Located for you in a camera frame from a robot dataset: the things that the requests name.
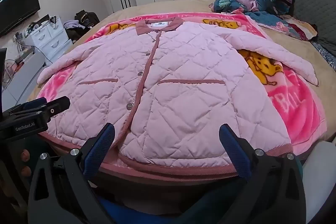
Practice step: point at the pink quilted jacket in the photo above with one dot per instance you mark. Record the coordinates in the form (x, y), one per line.
(178, 77)

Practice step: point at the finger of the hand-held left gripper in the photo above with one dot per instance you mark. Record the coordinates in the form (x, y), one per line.
(58, 106)
(35, 103)

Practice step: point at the white drawer cabinet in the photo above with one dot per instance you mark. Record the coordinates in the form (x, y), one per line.
(50, 37)

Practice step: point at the grey tv stand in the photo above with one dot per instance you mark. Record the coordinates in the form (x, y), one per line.
(23, 77)

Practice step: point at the person's left hand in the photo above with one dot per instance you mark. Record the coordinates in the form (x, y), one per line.
(24, 155)

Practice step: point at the blue patterned pillow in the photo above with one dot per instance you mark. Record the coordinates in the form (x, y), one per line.
(326, 54)

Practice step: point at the pink printed blanket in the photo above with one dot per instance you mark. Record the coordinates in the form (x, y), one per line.
(294, 111)

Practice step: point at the black bag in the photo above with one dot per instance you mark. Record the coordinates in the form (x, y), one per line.
(88, 18)

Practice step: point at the bed with beige sheet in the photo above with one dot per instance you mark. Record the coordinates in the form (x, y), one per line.
(170, 6)

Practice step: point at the grey padded headboard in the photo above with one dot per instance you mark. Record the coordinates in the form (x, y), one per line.
(315, 3)

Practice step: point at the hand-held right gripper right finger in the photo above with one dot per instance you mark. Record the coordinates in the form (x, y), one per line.
(234, 151)

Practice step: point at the lavender clothes pile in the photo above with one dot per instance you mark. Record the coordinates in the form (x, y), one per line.
(72, 24)

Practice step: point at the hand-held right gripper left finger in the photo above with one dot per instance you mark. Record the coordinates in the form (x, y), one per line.
(104, 140)

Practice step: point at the black television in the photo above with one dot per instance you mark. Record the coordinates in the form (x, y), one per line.
(15, 11)

